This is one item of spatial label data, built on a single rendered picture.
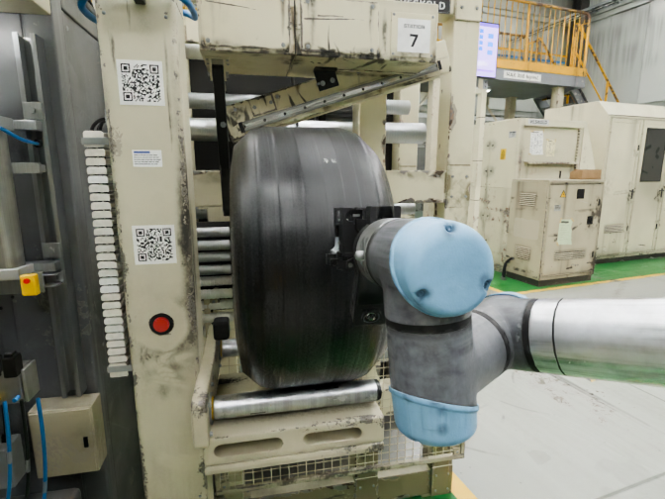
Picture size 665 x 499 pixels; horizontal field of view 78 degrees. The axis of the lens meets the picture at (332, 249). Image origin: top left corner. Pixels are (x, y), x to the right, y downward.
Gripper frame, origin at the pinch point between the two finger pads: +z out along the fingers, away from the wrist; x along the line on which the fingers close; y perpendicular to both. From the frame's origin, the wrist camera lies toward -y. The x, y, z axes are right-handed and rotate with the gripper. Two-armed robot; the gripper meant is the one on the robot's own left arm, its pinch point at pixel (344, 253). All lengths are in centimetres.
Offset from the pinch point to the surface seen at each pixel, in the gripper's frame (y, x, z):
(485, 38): 188, -235, 340
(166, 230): 3.8, 30.0, 19.5
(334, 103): 38, -11, 55
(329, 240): 2.2, 2.2, 1.3
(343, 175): 12.9, -1.4, 5.7
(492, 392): -105, -131, 158
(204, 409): -28.4, 23.6, 11.6
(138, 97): 27.5, 33.3, 17.0
